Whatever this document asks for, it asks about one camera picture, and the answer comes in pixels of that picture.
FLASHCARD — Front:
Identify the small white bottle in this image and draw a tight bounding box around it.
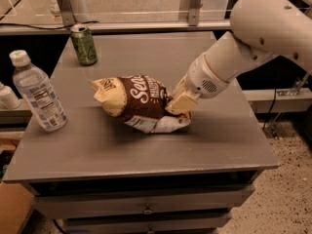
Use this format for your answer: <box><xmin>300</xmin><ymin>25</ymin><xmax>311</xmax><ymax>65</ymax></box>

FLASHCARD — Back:
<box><xmin>0</xmin><ymin>82</ymin><xmax>20</xmax><ymax>109</ymax></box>

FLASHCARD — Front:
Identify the brown cardboard box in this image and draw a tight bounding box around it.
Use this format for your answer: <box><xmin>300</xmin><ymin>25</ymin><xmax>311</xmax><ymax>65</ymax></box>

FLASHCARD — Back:
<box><xmin>0</xmin><ymin>182</ymin><xmax>33</xmax><ymax>234</ymax></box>

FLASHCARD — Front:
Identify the right metal bracket post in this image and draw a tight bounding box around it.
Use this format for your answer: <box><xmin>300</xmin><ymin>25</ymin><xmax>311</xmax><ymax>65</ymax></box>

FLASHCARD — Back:
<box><xmin>188</xmin><ymin>0</ymin><xmax>202</xmax><ymax>26</ymax></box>

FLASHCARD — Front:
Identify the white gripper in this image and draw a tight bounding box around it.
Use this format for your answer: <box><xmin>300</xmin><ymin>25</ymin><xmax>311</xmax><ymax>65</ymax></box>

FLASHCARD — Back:
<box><xmin>165</xmin><ymin>54</ymin><xmax>229</xmax><ymax>115</ymax></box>

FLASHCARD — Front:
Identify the brown chip bag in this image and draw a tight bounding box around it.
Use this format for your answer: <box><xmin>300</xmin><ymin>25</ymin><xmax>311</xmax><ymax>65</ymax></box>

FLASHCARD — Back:
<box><xmin>88</xmin><ymin>75</ymin><xmax>191</xmax><ymax>134</ymax></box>

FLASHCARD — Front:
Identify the upper grey drawer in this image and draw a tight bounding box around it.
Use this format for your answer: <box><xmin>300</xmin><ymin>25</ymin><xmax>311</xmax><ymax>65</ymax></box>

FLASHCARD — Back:
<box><xmin>32</xmin><ymin>184</ymin><xmax>254</xmax><ymax>218</ymax></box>

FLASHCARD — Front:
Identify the green soda can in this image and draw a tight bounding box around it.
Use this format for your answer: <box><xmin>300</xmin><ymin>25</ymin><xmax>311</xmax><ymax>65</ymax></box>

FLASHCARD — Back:
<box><xmin>70</xmin><ymin>23</ymin><xmax>98</xmax><ymax>65</ymax></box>

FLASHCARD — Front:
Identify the left metal bracket post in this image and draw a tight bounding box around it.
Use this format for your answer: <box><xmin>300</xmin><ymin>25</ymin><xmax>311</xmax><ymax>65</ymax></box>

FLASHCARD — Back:
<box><xmin>57</xmin><ymin>0</ymin><xmax>75</xmax><ymax>26</ymax></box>

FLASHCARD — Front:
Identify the grey drawer cabinet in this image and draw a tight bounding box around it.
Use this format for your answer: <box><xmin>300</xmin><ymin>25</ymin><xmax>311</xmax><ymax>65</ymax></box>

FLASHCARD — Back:
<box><xmin>2</xmin><ymin>31</ymin><xmax>281</xmax><ymax>234</ymax></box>

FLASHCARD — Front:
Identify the clear plastic water bottle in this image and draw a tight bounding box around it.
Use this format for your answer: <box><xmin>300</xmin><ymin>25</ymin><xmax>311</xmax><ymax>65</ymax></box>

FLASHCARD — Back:
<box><xmin>9</xmin><ymin>50</ymin><xmax>67</xmax><ymax>132</ymax></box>

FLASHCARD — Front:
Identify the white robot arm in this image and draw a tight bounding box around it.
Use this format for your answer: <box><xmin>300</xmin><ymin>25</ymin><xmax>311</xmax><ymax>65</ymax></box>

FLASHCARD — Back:
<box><xmin>166</xmin><ymin>0</ymin><xmax>312</xmax><ymax>115</ymax></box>

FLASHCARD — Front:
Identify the grey drawer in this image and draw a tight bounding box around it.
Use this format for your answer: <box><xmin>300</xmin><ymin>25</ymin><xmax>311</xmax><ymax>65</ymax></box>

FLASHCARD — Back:
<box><xmin>63</xmin><ymin>212</ymin><xmax>231</xmax><ymax>234</ymax></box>
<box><xmin>32</xmin><ymin>184</ymin><xmax>254</xmax><ymax>218</ymax></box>

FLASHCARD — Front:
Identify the black hanging cable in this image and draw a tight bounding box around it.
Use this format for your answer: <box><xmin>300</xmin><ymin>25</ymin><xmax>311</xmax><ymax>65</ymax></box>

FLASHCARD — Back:
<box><xmin>262</xmin><ymin>88</ymin><xmax>278</xmax><ymax>132</ymax></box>

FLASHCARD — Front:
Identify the metal bracket post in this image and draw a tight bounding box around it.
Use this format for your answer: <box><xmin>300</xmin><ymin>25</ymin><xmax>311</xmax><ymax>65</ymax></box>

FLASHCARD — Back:
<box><xmin>57</xmin><ymin>0</ymin><xmax>75</xmax><ymax>26</ymax></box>
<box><xmin>188</xmin><ymin>0</ymin><xmax>202</xmax><ymax>26</ymax></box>

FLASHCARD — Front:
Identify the lower grey drawer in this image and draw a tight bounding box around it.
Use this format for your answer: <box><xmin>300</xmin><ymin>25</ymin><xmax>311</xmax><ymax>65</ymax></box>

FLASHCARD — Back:
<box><xmin>63</xmin><ymin>212</ymin><xmax>231</xmax><ymax>234</ymax></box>

